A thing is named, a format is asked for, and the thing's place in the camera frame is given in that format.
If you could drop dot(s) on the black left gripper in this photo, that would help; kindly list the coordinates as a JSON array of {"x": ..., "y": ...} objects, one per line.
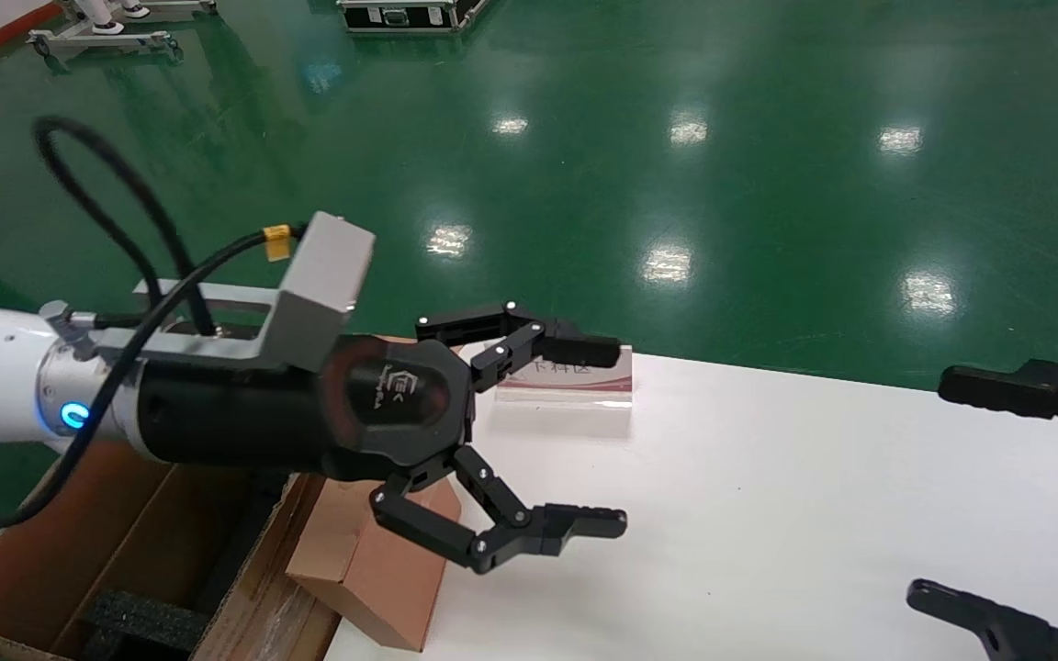
[{"x": 244, "y": 422}]

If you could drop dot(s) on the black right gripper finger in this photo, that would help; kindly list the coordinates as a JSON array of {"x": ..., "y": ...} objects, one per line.
[
  {"x": 1016, "y": 633},
  {"x": 997, "y": 390}
]

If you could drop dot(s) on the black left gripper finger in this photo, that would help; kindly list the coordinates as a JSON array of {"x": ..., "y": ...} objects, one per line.
[
  {"x": 575, "y": 351},
  {"x": 511, "y": 537}
]

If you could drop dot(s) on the small cardboard box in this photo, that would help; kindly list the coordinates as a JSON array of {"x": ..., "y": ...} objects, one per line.
[{"x": 382, "y": 588}]

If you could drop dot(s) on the large cardboard box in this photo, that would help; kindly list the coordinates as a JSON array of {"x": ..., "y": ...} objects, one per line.
[{"x": 125, "y": 523}]

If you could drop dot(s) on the acrylic sign with chinese text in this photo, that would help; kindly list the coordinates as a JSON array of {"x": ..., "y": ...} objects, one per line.
[{"x": 584, "y": 386}]

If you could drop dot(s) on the black foam insert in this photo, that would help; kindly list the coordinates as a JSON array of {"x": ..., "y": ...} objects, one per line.
[{"x": 143, "y": 620}]

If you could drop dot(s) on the black flight case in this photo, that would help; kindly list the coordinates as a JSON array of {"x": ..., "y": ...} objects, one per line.
[{"x": 400, "y": 16}]

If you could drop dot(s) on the white wheeled stand base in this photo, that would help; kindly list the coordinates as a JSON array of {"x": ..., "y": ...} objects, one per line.
[
  {"x": 97, "y": 41},
  {"x": 171, "y": 7}
]

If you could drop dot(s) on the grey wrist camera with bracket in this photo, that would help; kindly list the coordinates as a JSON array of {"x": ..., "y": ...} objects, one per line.
[{"x": 318, "y": 275}]

